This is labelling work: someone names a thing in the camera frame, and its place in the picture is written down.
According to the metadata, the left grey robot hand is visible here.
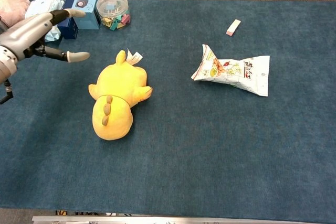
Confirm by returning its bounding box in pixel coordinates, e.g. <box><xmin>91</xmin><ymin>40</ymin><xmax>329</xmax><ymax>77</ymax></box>
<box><xmin>0</xmin><ymin>8</ymin><xmax>91</xmax><ymax>63</ymax></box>

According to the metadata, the yellow plush toy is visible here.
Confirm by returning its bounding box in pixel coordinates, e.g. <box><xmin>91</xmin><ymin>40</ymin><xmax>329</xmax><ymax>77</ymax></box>
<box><xmin>88</xmin><ymin>48</ymin><xmax>154</xmax><ymax>141</ymax></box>

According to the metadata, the light blue wet wipes pack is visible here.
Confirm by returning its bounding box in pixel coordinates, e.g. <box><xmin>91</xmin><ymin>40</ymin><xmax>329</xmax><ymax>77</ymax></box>
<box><xmin>25</xmin><ymin>0</ymin><xmax>65</xmax><ymax>42</ymax></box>

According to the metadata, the dark blue box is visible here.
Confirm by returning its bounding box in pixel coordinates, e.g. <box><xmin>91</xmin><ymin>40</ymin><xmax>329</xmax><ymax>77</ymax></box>
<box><xmin>57</xmin><ymin>0</ymin><xmax>79</xmax><ymax>40</ymax></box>

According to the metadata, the light blue product box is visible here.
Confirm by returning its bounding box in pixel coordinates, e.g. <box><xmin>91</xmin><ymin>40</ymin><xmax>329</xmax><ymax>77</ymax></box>
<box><xmin>66</xmin><ymin>0</ymin><xmax>101</xmax><ymax>30</ymax></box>

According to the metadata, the clear jar of coloured clips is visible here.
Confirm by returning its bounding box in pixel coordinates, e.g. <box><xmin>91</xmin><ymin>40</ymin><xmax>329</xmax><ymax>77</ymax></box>
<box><xmin>96</xmin><ymin>0</ymin><xmax>131</xmax><ymax>31</ymax></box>

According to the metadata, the blue table cloth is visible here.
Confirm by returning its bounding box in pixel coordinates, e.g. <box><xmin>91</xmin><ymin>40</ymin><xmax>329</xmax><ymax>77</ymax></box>
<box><xmin>0</xmin><ymin>0</ymin><xmax>336</xmax><ymax>223</ymax></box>

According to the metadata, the white and pink eraser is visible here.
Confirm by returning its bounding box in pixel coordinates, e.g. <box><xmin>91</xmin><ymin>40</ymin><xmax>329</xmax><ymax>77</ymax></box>
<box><xmin>226</xmin><ymin>19</ymin><xmax>242</xmax><ymax>37</ymax></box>

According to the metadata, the white printed snack bag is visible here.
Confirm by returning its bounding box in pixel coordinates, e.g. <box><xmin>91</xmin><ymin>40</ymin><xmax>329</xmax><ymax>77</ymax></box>
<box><xmin>191</xmin><ymin>44</ymin><xmax>271</xmax><ymax>97</ymax></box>

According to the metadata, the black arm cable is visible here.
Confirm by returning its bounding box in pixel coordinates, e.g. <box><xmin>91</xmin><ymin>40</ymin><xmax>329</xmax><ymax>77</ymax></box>
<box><xmin>0</xmin><ymin>78</ymin><xmax>14</xmax><ymax>105</ymax></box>

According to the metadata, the silver metal rail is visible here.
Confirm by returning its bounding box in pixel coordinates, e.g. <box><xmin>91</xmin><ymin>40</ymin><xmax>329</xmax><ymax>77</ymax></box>
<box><xmin>31</xmin><ymin>215</ymin><xmax>336</xmax><ymax>224</ymax></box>

